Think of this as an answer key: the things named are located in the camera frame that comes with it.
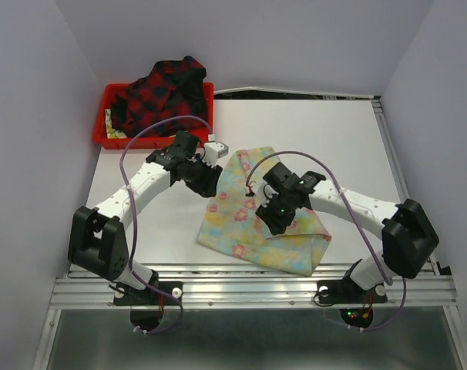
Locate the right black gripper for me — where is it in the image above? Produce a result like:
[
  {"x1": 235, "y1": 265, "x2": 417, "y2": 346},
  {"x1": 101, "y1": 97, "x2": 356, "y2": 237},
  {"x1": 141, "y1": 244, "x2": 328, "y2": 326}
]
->
[{"x1": 254, "y1": 191, "x2": 294, "y2": 237}]

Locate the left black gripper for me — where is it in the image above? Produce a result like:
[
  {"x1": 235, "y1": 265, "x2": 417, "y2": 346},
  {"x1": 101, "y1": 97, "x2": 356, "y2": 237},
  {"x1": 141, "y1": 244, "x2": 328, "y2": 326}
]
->
[{"x1": 183, "y1": 153, "x2": 223, "y2": 199}]

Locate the pastel floral skirt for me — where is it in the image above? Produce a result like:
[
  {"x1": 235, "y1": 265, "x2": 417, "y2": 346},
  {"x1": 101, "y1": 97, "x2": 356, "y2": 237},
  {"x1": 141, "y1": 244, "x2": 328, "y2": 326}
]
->
[{"x1": 197, "y1": 146, "x2": 331, "y2": 277}]

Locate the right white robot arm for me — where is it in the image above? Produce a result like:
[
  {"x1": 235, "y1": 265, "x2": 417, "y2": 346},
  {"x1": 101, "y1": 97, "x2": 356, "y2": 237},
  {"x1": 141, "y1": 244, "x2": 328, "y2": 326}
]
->
[{"x1": 248, "y1": 163, "x2": 439, "y2": 305}]

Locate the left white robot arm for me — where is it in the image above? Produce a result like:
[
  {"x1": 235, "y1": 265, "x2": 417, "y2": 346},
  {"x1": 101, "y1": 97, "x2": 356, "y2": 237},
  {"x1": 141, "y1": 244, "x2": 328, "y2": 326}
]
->
[{"x1": 68, "y1": 131, "x2": 228, "y2": 304}]

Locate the red black plaid skirt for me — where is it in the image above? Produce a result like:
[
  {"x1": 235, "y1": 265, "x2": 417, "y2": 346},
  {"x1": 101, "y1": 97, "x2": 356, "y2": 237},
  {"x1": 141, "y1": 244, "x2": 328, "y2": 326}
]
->
[{"x1": 110, "y1": 55, "x2": 208, "y2": 137}]

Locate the yellow floral cloth in bin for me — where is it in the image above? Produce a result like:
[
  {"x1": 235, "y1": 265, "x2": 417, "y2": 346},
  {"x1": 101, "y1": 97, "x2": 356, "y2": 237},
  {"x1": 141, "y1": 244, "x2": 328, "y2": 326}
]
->
[{"x1": 105, "y1": 109, "x2": 126, "y2": 139}]

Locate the red plastic bin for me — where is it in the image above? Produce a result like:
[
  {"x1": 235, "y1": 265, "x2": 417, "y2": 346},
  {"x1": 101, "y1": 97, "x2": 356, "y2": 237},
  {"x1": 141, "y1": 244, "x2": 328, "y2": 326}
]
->
[{"x1": 92, "y1": 82, "x2": 214, "y2": 150}]

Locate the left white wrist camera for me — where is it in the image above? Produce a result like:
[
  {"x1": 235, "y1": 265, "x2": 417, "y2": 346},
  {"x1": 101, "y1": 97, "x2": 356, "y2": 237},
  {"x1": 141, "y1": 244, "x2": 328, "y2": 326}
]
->
[{"x1": 201, "y1": 141, "x2": 229, "y2": 167}]

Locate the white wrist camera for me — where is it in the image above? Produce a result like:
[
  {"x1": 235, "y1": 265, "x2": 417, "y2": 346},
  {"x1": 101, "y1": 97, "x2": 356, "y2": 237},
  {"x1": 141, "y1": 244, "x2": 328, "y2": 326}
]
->
[
  {"x1": 245, "y1": 180, "x2": 277, "y2": 207},
  {"x1": 201, "y1": 141, "x2": 229, "y2": 167}
]

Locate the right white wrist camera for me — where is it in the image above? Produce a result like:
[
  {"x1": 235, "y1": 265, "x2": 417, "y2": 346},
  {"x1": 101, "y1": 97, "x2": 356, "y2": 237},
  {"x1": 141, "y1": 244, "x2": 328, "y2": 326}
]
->
[{"x1": 245, "y1": 180, "x2": 277, "y2": 207}]

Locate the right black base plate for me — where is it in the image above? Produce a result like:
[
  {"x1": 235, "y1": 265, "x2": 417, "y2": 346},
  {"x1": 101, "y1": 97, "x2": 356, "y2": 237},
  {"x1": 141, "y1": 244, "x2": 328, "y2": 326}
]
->
[{"x1": 314, "y1": 279, "x2": 388, "y2": 306}]

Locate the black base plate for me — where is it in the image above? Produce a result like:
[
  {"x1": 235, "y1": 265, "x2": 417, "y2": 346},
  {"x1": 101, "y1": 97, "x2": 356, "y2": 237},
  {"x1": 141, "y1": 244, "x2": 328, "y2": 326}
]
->
[
  {"x1": 314, "y1": 279, "x2": 388, "y2": 306},
  {"x1": 109, "y1": 281, "x2": 183, "y2": 307}
]

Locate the aluminium front rail frame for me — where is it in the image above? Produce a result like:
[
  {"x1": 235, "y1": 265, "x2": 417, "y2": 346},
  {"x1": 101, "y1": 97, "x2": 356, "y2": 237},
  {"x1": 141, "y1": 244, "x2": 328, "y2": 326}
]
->
[{"x1": 33, "y1": 262, "x2": 467, "y2": 369}]

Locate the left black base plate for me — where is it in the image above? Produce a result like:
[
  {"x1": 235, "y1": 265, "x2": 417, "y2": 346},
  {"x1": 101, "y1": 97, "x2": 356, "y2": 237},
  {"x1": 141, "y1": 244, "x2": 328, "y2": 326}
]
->
[{"x1": 109, "y1": 281, "x2": 183, "y2": 307}]

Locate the aluminium right rail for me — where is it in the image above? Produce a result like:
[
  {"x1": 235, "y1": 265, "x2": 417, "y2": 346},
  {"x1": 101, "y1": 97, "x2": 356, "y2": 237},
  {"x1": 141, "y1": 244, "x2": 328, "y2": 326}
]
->
[{"x1": 371, "y1": 97, "x2": 452, "y2": 276}]

